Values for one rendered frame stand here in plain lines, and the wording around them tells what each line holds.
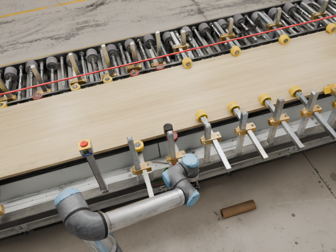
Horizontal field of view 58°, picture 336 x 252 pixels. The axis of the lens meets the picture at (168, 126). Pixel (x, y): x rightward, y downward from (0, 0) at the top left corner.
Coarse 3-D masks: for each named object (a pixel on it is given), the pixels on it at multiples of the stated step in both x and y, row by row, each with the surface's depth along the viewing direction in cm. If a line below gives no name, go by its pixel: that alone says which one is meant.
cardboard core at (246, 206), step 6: (240, 204) 266; (246, 204) 266; (252, 204) 266; (222, 210) 264; (228, 210) 263; (234, 210) 264; (240, 210) 264; (246, 210) 266; (222, 216) 267; (228, 216) 265
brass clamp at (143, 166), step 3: (144, 162) 209; (147, 162) 209; (141, 165) 208; (144, 165) 208; (150, 165) 207; (132, 168) 207; (141, 168) 206; (144, 168) 206; (147, 168) 207; (150, 168) 208; (132, 171) 206; (135, 171) 206; (138, 171) 207; (141, 171) 208; (147, 171) 210; (135, 174) 208
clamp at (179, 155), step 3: (183, 150) 211; (177, 153) 210; (180, 153) 210; (168, 156) 209; (177, 156) 208; (180, 156) 208; (168, 159) 208; (171, 159) 207; (174, 159) 208; (174, 162) 211
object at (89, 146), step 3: (78, 141) 178; (87, 141) 178; (90, 141) 180; (78, 144) 177; (87, 144) 176; (90, 144) 177; (78, 147) 175; (81, 147) 175; (84, 147) 175; (87, 147) 175; (90, 147) 175; (81, 150) 175; (90, 150) 177; (81, 153) 176; (93, 153) 180
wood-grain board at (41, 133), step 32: (320, 32) 285; (192, 64) 269; (224, 64) 265; (256, 64) 262; (288, 64) 258; (320, 64) 255; (64, 96) 254; (96, 96) 251; (128, 96) 248; (160, 96) 245; (192, 96) 242; (224, 96) 239; (256, 96) 236; (288, 96) 234; (0, 128) 235; (32, 128) 232; (64, 128) 230; (96, 128) 227; (128, 128) 225; (160, 128) 222; (0, 160) 214; (32, 160) 212; (64, 160) 210
